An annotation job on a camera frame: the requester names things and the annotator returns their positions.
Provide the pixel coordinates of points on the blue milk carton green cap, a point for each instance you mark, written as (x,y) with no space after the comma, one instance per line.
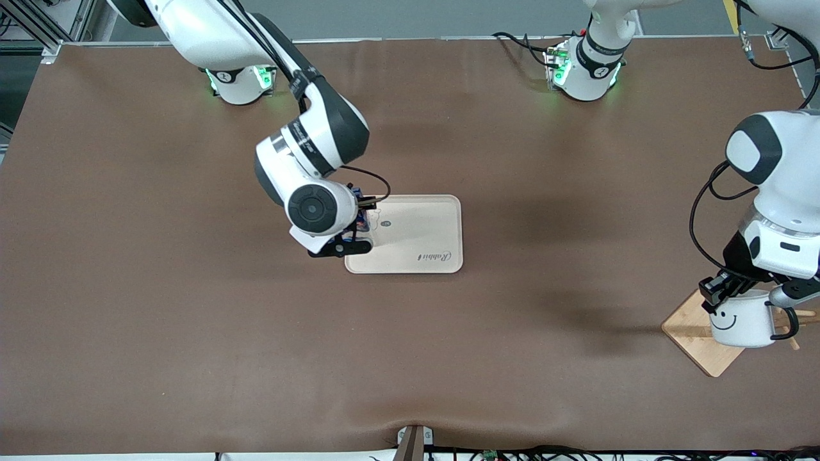
(364,223)

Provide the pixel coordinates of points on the small green circuit board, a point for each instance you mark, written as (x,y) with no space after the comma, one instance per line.
(491,455)

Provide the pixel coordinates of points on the brown table cover mat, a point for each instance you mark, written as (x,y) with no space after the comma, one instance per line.
(192,320)

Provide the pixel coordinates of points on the white rabbit print tray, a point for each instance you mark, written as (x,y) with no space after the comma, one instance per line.
(416,237)

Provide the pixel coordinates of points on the white smiley face mug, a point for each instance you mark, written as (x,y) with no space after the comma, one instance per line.
(743,320)

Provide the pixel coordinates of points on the aluminium frame profile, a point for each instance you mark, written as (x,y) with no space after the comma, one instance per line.
(778,40)
(32,22)

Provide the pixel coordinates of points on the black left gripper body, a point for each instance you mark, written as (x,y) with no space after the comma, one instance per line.
(738,258)

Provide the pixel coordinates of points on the metal table edge bracket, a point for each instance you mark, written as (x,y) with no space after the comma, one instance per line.
(413,445)

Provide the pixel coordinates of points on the wooden mug rack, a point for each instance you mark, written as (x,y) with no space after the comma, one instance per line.
(695,339)

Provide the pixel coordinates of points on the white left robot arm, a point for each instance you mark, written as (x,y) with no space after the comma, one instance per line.
(788,160)

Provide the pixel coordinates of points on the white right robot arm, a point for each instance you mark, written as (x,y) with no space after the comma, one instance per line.
(320,128)

